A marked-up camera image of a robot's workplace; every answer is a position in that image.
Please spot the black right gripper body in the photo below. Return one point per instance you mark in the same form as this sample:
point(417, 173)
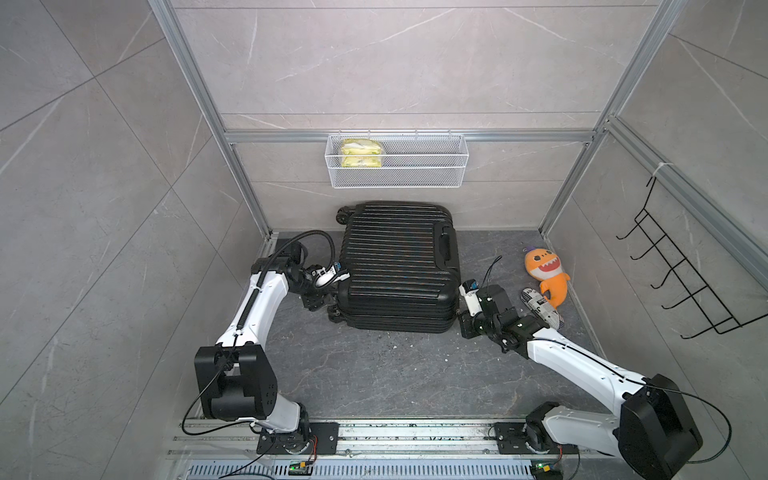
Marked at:
point(471, 326)

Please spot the white wire mesh basket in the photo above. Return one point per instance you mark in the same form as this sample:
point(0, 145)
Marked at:
point(415, 160)

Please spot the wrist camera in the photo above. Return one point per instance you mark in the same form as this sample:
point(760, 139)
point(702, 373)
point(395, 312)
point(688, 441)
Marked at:
point(468, 291)
point(327, 276)

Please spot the grey white power drill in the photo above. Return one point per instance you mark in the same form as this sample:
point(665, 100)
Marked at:
point(541, 306)

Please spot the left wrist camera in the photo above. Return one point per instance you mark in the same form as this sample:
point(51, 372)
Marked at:
point(327, 276)

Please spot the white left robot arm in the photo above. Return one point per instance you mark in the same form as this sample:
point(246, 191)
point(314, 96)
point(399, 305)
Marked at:
point(236, 381)

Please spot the orange shark plush toy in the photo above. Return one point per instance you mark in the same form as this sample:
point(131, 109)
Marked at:
point(545, 266)

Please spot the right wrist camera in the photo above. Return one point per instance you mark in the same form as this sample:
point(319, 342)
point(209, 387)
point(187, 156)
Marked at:
point(468, 291)

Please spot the black ribbed hard-shell suitcase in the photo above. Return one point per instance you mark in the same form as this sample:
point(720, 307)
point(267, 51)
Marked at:
point(404, 268)

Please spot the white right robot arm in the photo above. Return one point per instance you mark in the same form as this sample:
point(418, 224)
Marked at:
point(647, 422)

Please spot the yellow packet in basket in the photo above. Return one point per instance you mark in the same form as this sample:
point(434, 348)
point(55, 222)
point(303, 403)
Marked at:
point(361, 153)

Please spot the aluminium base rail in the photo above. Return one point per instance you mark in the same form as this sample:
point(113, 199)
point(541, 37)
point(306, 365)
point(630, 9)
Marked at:
point(416, 448)

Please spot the black wire hook rack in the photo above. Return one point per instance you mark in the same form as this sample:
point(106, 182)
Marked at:
point(718, 317)

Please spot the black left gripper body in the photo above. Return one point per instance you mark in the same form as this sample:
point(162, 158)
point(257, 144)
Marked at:
point(311, 299)

